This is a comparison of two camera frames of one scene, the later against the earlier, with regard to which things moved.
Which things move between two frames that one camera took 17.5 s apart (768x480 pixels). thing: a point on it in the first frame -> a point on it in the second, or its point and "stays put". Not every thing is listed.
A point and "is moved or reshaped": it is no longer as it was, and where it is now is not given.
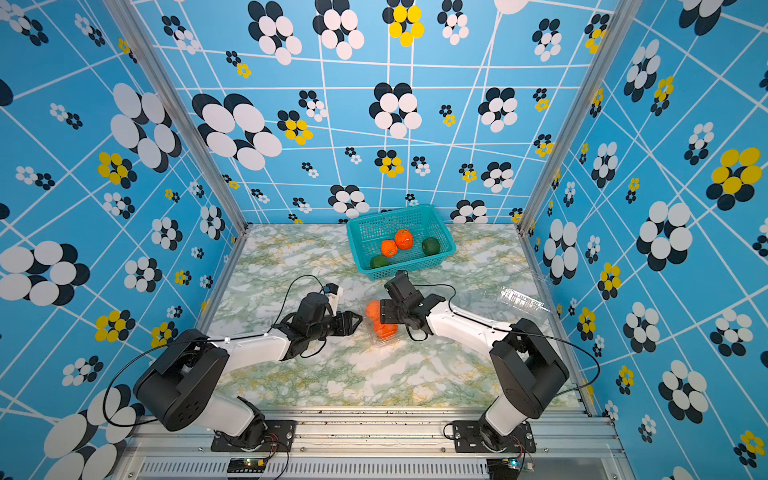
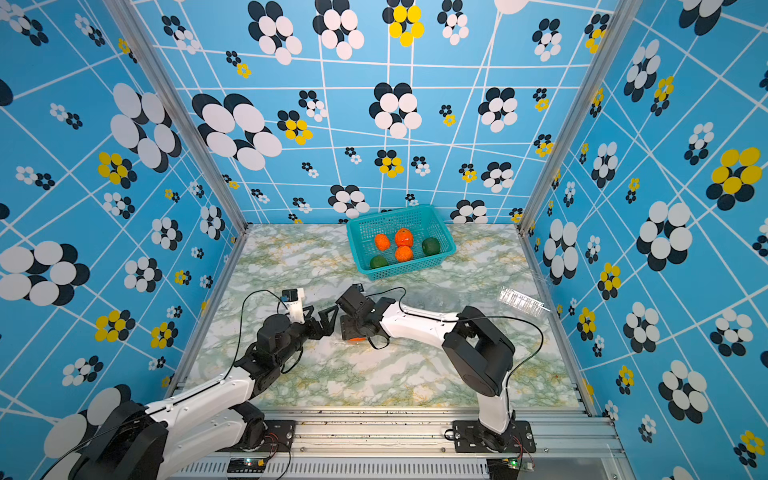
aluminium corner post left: [184, 104] stays put
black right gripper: [387, 306] -> [347, 331]
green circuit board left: [246, 465] stays put
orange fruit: [373, 310] is moved or reshaped
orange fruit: [404, 239] stays put
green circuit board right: [503, 468] stays put
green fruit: [378, 261] stays put
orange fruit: [389, 248] is moved or reshaped
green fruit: [430, 246] stays put
